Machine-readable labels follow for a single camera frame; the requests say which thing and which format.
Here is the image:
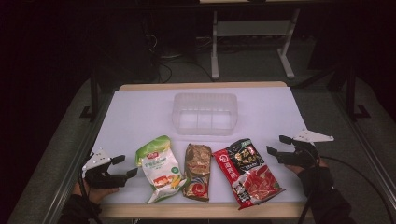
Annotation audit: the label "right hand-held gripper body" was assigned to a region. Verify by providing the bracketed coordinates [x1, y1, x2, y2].
[275, 129, 334, 168]

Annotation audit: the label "right hand-held gripper cable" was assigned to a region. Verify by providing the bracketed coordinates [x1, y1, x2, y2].
[298, 153, 396, 224]

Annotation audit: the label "hand-held gripper cable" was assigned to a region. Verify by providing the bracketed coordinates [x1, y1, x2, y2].
[78, 167, 103, 224]
[298, 153, 396, 224]

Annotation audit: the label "person's right hand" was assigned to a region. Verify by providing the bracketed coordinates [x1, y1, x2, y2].
[285, 158, 329, 175]

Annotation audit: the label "red and black seasoning packet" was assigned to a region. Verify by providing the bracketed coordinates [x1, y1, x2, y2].
[212, 138, 286, 211]

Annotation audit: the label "person's left hand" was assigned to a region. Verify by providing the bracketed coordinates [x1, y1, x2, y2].
[73, 181, 120, 204]

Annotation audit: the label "green and white snack packet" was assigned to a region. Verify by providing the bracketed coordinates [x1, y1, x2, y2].
[134, 134, 188, 205]

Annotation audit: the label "left hand-held gripper cable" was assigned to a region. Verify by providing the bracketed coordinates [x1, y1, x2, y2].
[78, 167, 103, 224]

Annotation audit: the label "white table mat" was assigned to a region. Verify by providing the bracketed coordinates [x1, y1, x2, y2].
[90, 86, 309, 205]

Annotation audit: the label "black floor cables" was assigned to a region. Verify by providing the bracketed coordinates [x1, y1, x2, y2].
[146, 34, 216, 83]

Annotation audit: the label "clear plastic container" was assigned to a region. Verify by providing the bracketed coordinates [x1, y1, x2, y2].
[171, 92, 239, 137]

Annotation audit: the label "gold and brown snack packet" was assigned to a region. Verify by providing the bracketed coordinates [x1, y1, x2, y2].
[181, 143, 213, 203]

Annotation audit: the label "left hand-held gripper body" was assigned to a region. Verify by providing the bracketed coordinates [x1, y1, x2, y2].
[81, 148, 129, 190]

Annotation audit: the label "black metal stand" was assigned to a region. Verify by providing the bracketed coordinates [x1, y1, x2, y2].
[345, 64, 372, 122]
[78, 69, 101, 122]

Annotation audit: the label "white metal stand frame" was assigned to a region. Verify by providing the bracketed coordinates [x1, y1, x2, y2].
[210, 8, 302, 80]

